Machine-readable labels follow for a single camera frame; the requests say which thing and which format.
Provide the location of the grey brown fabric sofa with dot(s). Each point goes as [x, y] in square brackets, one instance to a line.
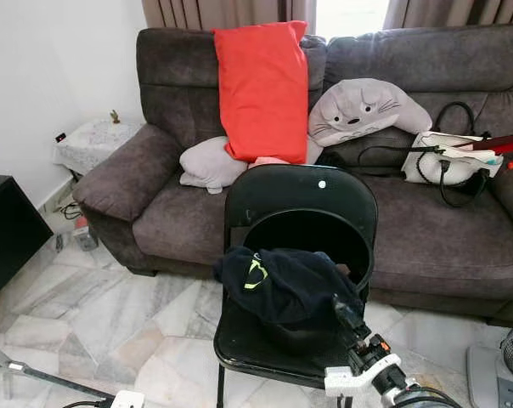
[443, 238]

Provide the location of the black wall plug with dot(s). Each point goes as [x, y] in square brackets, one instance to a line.
[60, 137]

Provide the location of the dark red box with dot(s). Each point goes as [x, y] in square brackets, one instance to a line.
[486, 143]

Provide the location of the grey Totoro plush cushion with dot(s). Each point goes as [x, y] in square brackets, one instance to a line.
[367, 106]

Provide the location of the black low TV console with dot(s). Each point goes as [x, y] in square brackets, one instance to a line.
[14, 238]

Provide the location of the black shirt with green print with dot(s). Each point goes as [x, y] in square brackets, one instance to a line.
[290, 289]

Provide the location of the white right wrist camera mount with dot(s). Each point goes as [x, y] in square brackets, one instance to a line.
[350, 380]

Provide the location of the black folding chair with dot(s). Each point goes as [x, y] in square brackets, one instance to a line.
[299, 191]

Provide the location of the side table with lace cloth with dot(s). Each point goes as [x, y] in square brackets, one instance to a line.
[95, 144]

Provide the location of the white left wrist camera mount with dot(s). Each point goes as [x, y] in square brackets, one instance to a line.
[127, 399]

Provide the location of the small brass figurine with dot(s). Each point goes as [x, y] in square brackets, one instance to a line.
[115, 117]

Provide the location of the small light grey pillow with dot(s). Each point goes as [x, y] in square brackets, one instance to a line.
[210, 163]

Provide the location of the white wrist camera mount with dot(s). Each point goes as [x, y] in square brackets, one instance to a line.
[350, 380]
[127, 399]

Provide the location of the red pillow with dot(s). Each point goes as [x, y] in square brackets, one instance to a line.
[261, 93]

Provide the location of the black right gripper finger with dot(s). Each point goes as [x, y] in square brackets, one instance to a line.
[345, 319]
[358, 321]

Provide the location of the grey standing fan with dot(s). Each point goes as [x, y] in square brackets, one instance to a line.
[486, 374]

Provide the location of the brown curtain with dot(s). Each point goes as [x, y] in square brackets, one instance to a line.
[460, 10]
[222, 13]

